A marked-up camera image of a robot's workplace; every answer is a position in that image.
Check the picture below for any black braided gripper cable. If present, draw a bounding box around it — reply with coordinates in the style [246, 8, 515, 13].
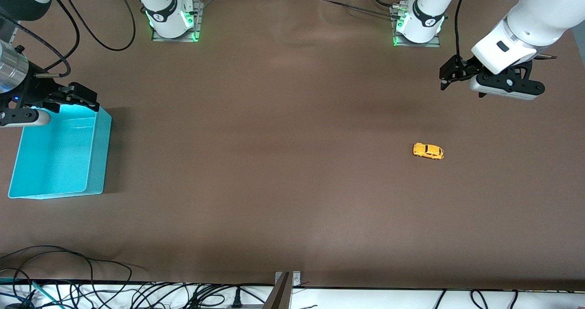
[0, 0, 81, 78]

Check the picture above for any small metal bracket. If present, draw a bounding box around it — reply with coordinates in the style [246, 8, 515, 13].
[275, 271, 302, 287]

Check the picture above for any turquoise plastic bin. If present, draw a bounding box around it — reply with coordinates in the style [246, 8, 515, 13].
[8, 103, 112, 200]

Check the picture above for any black braided table cable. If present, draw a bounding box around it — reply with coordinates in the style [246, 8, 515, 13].
[320, 0, 398, 20]

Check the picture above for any long black floor cable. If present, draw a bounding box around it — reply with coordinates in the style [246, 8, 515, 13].
[0, 245, 147, 309]

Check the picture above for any black hanging loop cable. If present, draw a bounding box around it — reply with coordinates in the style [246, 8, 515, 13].
[57, 0, 137, 52]

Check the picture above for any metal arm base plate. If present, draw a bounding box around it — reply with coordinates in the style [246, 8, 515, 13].
[151, 0, 205, 43]
[390, 5, 441, 48]

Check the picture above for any yellow toy beetle car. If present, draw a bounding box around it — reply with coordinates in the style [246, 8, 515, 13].
[413, 143, 445, 160]

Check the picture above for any white table ledge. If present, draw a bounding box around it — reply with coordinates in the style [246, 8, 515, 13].
[0, 281, 585, 309]

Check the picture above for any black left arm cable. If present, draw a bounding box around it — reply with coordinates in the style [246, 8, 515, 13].
[455, 0, 476, 65]

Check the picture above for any teal cable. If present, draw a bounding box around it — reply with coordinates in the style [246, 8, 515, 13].
[0, 277, 62, 309]

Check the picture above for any grey camera mount pole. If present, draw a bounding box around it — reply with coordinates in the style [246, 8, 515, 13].
[263, 272, 293, 309]

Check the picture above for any brown table cover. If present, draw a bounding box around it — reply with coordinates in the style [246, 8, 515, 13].
[0, 0, 585, 291]

